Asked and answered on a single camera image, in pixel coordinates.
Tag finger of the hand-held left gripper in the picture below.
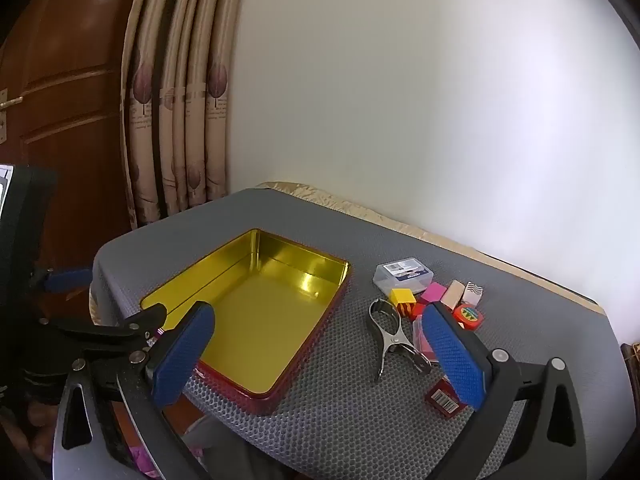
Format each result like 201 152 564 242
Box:
29 267 95 295
39 304 168 358

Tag brown wooden door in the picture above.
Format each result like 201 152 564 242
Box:
0 0 151 321

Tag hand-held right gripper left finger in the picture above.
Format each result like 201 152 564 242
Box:
52 301 217 480

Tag beige eraser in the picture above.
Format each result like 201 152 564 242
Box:
441 280 468 309

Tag golden tin box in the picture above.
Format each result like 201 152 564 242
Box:
140 228 352 417

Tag beige leaf-print curtain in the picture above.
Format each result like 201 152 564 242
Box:
119 0 251 231

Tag brass door hinge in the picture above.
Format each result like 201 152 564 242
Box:
0 88 23 143

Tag red barcode box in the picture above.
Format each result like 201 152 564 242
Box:
424 379 467 417

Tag pink flat case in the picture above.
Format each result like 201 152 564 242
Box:
412 320 441 366

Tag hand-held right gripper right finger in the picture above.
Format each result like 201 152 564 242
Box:
422 301 588 480

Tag purple clothing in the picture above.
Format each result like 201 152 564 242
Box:
127 445 206 478

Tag clear plastic box blue label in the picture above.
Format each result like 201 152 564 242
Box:
373 257 434 293

